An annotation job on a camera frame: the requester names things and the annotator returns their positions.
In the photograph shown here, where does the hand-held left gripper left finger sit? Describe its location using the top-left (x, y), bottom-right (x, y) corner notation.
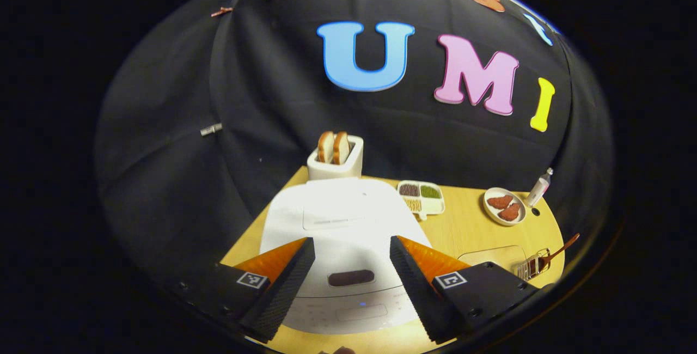
top-left (174, 237), bottom-right (316, 344)

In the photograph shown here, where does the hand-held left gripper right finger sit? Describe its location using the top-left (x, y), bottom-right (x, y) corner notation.
top-left (389, 236), bottom-right (540, 345)

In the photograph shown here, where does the clear plastic rice box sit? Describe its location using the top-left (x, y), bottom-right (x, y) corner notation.
top-left (457, 245), bottom-right (528, 276)

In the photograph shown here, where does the white rice cooker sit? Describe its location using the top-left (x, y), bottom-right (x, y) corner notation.
top-left (260, 177), bottom-right (433, 335)

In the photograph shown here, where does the metal wire chopstick holder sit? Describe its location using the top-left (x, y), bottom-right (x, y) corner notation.
top-left (513, 248), bottom-right (552, 282)

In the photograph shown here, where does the brown wooden spoon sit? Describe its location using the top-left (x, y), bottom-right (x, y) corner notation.
top-left (525, 233), bottom-right (580, 276)

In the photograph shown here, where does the white divided bean dish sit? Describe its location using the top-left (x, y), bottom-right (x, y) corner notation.
top-left (397, 180), bottom-right (445, 219)

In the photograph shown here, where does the white round plate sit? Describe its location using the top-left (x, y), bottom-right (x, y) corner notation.
top-left (484, 187), bottom-right (527, 227)

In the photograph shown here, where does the white toaster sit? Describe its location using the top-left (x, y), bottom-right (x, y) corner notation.
top-left (307, 135), bottom-right (364, 181)

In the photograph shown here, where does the toasted bread slice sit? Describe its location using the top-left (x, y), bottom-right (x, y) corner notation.
top-left (318, 131), bottom-right (335, 164)
top-left (333, 131), bottom-right (351, 165)

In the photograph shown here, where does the clear bottle with pink label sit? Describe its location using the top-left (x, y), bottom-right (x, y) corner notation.
top-left (525, 167), bottom-right (554, 209)

